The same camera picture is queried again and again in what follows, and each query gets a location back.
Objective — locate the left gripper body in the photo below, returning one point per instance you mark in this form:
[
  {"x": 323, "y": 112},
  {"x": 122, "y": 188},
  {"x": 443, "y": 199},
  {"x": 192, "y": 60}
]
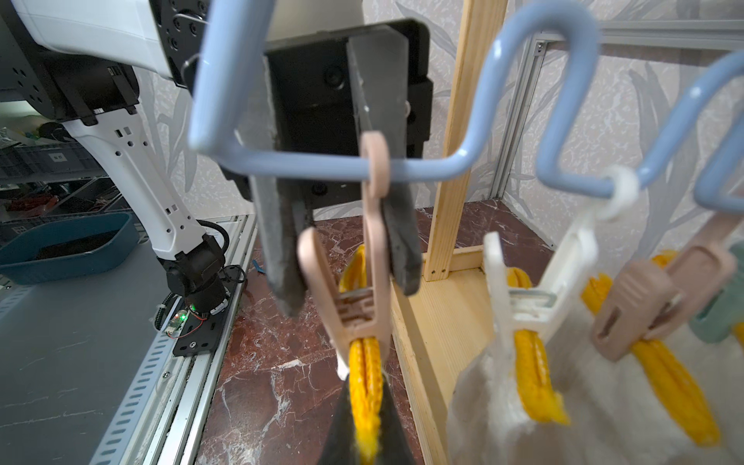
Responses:
[{"x": 302, "y": 100}]

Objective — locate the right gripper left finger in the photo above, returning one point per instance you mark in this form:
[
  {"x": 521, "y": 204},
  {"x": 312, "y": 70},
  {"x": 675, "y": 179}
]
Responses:
[{"x": 340, "y": 445}]

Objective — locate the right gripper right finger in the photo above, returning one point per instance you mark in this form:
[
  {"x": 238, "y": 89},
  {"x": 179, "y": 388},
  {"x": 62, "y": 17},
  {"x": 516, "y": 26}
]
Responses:
[{"x": 394, "y": 447}]

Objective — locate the white glove hung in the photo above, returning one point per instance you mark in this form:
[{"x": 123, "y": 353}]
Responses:
[
  {"x": 366, "y": 383},
  {"x": 526, "y": 401}
]

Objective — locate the white glove with yellow cuff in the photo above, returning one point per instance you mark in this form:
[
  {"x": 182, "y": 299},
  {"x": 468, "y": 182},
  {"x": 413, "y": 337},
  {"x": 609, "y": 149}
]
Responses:
[{"x": 675, "y": 402}]

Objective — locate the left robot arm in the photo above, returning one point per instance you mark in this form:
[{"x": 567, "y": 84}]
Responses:
[{"x": 75, "y": 63}]

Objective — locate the pink clothes peg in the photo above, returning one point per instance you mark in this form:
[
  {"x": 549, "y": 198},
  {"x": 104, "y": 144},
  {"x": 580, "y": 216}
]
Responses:
[
  {"x": 359, "y": 305},
  {"x": 647, "y": 302}
]

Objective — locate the white clothes peg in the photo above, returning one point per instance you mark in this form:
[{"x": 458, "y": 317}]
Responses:
[{"x": 544, "y": 308}]

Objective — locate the blue plastic bin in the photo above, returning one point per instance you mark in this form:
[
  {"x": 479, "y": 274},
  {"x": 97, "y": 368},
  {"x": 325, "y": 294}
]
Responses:
[{"x": 69, "y": 249}]

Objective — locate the green clothes peg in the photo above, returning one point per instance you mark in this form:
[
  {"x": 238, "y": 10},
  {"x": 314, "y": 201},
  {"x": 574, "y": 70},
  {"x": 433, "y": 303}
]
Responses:
[{"x": 717, "y": 320}]

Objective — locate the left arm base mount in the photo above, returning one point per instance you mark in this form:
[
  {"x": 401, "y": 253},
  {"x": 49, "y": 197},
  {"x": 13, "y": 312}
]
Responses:
[{"x": 193, "y": 333}]

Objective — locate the aluminium front rail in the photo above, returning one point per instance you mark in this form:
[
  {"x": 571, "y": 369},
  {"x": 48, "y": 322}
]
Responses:
[{"x": 163, "y": 414}]

